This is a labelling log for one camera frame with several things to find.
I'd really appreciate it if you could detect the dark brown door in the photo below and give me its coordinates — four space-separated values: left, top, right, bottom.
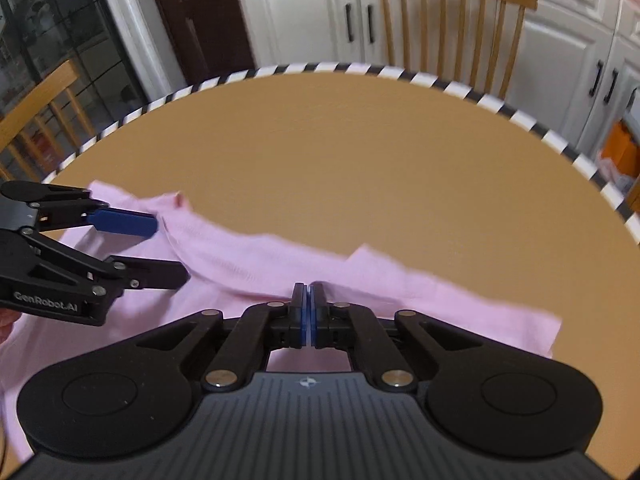
142 0 256 86

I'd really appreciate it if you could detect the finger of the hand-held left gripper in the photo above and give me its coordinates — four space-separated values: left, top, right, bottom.
0 180 161 239
0 229 192 292

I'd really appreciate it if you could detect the round striped-edge table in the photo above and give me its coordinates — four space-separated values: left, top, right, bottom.
40 61 640 466

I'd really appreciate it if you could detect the pink printed t-shirt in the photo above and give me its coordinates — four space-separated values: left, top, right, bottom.
0 180 563 461

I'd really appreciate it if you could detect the person's left hand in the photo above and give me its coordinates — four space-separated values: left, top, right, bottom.
0 309 22 346

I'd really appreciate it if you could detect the white cabinet unit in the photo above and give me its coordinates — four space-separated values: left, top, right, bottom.
230 0 640 171

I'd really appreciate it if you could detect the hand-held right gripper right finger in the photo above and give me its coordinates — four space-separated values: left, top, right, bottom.
309 282 485 394

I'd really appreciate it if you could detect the glass sliding door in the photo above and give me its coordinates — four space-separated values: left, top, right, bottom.
0 0 151 131

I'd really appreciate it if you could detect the white plastic basket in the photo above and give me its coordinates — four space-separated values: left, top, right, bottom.
597 160 640 201

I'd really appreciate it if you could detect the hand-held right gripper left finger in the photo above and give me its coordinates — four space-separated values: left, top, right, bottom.
135 282 307 392

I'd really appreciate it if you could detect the white plastic bin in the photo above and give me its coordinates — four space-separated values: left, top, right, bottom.
620 105 640 136

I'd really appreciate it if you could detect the orange shopping bag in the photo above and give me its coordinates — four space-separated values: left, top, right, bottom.
600 122 640 176

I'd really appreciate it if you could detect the wooden spindle chair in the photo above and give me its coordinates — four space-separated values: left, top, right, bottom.
0 60 98 181

